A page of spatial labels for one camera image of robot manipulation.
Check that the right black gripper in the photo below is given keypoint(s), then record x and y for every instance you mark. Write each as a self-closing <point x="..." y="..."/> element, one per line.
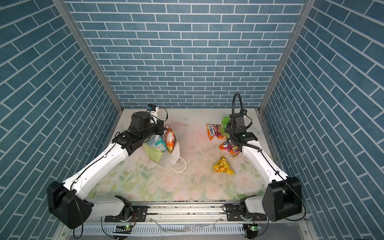
<point x="228" y="127"/>

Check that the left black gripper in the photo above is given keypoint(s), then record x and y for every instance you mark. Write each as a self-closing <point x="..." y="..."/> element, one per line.
<point x="159" y="124"/>

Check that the green snack packet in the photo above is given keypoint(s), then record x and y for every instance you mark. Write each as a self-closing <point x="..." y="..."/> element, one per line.
<point x="225" y="122"/>

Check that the multicolour snack packet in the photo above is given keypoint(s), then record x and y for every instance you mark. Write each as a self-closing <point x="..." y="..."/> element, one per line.
<point x="229" y="147"/>

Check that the yellow snack packet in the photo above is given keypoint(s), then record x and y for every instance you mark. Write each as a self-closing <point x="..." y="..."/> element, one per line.
<point x="222" y="166"/>

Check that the colourful paper gift bag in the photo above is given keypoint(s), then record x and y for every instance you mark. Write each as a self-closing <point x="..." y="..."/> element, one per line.
<point x="165" y="159"/>

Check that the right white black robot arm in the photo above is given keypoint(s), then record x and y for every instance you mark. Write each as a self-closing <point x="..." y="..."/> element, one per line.
<point x="282" y="197"/>

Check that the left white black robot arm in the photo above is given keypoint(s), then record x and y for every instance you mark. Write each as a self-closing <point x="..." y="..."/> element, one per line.
<point x="69" y="202"/>

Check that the teal snack packet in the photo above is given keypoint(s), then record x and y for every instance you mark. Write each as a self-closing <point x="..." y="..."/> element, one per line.
<point x="160" y="144"/>

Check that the orange white snack packet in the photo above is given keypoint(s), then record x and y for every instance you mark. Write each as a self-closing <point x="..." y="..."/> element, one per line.
<point x="170" y="140"/>

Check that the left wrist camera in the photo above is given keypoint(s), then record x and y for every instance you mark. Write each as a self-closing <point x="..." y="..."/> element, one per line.
<point x="152" y="109"/>

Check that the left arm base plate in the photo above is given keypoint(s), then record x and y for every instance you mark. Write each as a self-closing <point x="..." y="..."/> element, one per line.
<point x="131" y="214"/>

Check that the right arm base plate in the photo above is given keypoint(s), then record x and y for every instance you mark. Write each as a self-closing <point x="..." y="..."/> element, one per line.
<point x="236" y="213"/>

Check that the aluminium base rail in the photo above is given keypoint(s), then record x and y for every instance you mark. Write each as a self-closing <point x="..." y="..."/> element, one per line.
<point x="189" y="221"/>

